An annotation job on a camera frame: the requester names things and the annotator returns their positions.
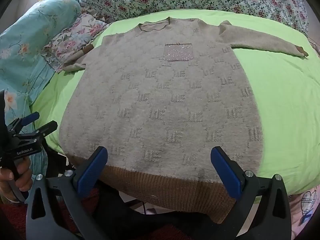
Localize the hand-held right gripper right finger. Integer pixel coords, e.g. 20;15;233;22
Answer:
210;146;292;240

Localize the dark red cloth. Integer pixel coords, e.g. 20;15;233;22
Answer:
0;187;190;240

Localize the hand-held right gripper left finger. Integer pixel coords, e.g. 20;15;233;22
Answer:
26;146;108;240

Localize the teal floral quilt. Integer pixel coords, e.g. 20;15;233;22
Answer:
0;0;83;172

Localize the person's left hand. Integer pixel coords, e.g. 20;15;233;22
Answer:
0;157;33;203

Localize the beige knit sweater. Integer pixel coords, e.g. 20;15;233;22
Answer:
59;17;309;224

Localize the light green bed sheet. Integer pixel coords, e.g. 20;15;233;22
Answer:
30;9;320;196

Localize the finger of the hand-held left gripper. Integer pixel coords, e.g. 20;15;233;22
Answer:
7;112;40;133
12;120;58;142

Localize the pastel floral ruffled pillow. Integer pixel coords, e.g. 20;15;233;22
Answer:
44;12;112;73

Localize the pink printed cloth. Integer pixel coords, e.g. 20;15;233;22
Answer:
287;183;320;233

